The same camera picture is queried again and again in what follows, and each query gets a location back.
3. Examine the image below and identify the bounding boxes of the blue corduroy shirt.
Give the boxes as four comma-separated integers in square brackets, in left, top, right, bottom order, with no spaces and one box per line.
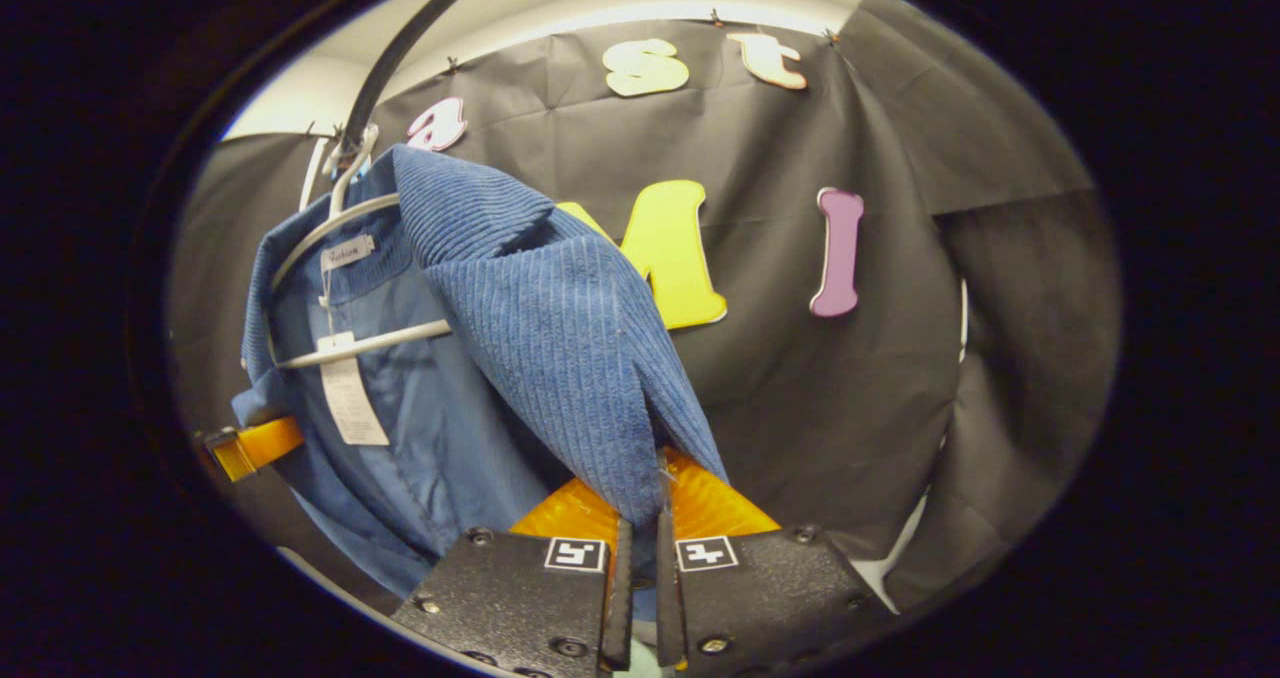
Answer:
[230,145,731,599]

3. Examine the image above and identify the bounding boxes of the white wire hanger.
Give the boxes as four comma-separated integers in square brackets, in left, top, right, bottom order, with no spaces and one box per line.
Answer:
[265,123,456,371]

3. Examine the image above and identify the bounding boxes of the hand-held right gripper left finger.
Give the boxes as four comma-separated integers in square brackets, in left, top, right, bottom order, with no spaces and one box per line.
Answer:
[392,476,635,678]

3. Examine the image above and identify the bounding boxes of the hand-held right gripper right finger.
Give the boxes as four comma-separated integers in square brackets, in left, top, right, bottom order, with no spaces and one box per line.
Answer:
[655,448,893,677]

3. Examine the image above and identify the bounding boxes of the black clothes rack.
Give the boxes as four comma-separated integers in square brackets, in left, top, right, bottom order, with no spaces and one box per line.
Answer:
[340,0,521,151]

